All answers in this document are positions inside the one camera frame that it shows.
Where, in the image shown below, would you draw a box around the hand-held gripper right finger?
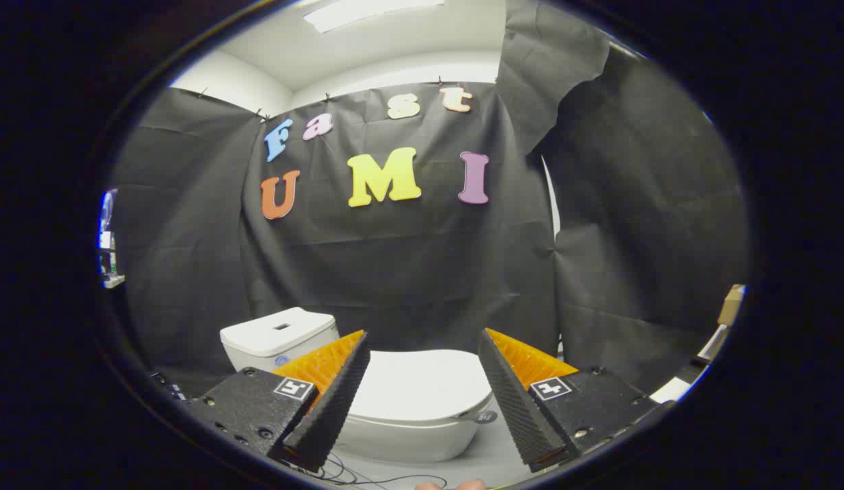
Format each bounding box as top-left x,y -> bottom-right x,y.
478,328 -> 675,474

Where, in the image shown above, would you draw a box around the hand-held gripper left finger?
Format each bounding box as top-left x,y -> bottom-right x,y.
191,330 -> 370,472

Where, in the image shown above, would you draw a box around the white toilet lid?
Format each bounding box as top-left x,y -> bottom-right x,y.
347,350 -> 495,424

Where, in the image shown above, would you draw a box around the white toilet bowl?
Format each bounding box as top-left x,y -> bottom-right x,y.
334,407 -> 498,463

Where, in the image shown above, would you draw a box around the white toilet tank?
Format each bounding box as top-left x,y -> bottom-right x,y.
220,307 -> 340,374

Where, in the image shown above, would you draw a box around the black backdrop cloth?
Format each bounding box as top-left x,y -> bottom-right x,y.
112,0 -> 749,399

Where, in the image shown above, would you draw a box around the brown cardboard box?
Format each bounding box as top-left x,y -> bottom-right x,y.
717,284 -> 747,325

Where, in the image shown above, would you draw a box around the cluttered white shelf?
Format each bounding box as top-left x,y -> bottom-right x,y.
98,191 -> 127,290

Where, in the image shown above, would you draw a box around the thin black cables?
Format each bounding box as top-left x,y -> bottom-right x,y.
279,449 -> 450,488

